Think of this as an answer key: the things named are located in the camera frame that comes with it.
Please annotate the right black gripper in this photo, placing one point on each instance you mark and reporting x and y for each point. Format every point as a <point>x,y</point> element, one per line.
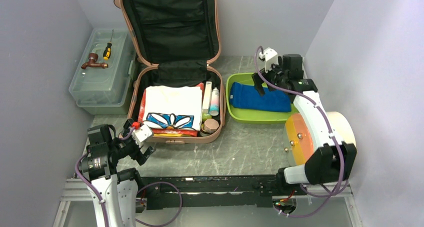
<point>258,81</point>

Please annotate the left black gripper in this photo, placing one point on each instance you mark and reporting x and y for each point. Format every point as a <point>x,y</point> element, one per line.
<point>142,157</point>

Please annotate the blue towel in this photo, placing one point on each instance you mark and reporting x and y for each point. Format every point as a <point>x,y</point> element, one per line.
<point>244,96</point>

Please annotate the green plastic tray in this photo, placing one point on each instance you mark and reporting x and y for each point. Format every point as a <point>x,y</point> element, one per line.
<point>249,116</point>

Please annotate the white shirt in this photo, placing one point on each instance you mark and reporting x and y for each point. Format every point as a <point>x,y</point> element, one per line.
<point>172,104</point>

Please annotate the pink hard-shell suitcase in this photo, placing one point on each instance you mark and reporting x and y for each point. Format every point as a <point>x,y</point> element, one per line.
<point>178,41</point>

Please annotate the cream appliance with orange rim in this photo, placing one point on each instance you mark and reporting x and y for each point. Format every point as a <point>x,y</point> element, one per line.
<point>298,143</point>

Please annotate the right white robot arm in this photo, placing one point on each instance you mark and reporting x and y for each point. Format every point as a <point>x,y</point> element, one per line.
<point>320,152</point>

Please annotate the yellow folded cloth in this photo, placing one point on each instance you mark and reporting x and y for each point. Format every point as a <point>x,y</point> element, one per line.
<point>169,135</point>

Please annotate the white cosmetic box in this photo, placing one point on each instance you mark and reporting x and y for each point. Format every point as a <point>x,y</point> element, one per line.
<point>207,96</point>

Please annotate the pink blue spray bottle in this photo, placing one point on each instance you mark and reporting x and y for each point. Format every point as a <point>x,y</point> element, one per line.
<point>214,107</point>

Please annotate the green yellow bottle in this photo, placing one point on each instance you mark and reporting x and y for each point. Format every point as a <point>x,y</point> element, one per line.
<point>205,116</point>

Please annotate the pink hexagonal lid jar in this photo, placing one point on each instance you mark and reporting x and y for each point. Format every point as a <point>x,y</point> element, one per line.
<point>209,126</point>

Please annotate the translucent plastic toolbox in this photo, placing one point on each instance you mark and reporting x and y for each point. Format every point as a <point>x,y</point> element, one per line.
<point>106,91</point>

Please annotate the yellow black screwdriver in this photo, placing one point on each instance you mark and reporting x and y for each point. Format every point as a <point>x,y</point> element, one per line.
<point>108,49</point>

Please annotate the brown brass faucet valve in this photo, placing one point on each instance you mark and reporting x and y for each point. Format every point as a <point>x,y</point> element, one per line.
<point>92,62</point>

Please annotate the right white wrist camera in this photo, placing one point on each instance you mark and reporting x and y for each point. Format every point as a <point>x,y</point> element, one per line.
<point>269,56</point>

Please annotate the aluminium frame profile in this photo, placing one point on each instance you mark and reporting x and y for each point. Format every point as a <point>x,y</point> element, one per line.
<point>76,190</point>

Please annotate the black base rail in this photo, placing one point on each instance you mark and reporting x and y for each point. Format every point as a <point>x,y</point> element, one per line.
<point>261,190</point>

